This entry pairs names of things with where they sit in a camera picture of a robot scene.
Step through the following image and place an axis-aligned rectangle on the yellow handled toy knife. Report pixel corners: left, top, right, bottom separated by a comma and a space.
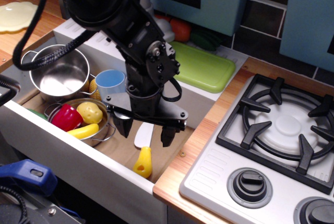
133, 122, 154, 179

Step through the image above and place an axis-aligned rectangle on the grey toy stove top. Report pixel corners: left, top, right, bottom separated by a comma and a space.
180, 78, 333, 223

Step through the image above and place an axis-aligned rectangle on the green cutting board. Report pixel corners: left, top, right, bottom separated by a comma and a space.
171, 41, 236, 93

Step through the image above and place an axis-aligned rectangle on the black stove grate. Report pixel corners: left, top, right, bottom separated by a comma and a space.
216, 74, 333, 194

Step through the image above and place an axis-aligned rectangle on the grey stove knob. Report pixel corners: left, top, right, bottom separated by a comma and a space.
293, 197, 333, 224
227, 168, 273, 209

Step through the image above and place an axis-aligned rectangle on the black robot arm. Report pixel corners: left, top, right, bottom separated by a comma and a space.
66, 0, 188, 147

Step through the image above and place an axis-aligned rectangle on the pale yellow plate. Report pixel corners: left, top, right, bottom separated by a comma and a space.
1, 2, 38, 32

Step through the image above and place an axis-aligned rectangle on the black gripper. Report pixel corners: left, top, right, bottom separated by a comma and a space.
106, 86, 188, 147

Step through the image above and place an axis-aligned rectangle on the white sink basin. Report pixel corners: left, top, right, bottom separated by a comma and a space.
0, 19, 248, 224

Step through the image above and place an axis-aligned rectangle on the steel pot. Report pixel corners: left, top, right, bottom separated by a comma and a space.
29, 49, 91, 102

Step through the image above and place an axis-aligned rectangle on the dark green toy vegetable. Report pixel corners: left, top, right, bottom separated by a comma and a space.
190, 29, 223, 51

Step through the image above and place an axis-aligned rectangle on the light blue plastic cup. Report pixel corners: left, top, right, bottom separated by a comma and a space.
95, 69, 126, 103

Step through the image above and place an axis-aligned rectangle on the red toy pepper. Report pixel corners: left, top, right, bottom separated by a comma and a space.
51, 104, 84, 132

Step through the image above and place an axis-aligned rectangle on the steel pan with handles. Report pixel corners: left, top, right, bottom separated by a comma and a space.
44, 98, 115, 147

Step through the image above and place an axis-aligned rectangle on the teal box right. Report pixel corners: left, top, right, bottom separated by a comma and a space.
280, 0, 333, 72

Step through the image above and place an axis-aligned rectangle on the grey toy faucet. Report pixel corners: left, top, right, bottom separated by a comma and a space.
140, 0, 175, 42

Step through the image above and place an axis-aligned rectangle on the toy corn cob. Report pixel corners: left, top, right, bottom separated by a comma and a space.
89, 78, 101, 101

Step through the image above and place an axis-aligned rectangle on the blue clamp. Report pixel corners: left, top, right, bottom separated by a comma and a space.
1, 159, 58, 196

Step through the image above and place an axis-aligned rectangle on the yellow toy banana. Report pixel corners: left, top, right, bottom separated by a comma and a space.
67, 123, 99, 139

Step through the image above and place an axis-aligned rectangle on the yellow toy potato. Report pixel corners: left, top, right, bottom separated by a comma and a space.
76, 102, 103, 124

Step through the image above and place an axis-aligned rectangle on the black braided cable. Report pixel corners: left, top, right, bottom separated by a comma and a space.
12, 0, 96, 71

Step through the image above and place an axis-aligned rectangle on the green toy item in sink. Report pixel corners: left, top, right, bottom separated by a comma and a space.
28, 109, 47, 121

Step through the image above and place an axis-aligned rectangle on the orange toy tomato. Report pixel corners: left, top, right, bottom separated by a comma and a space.
154, 14, 192, 42

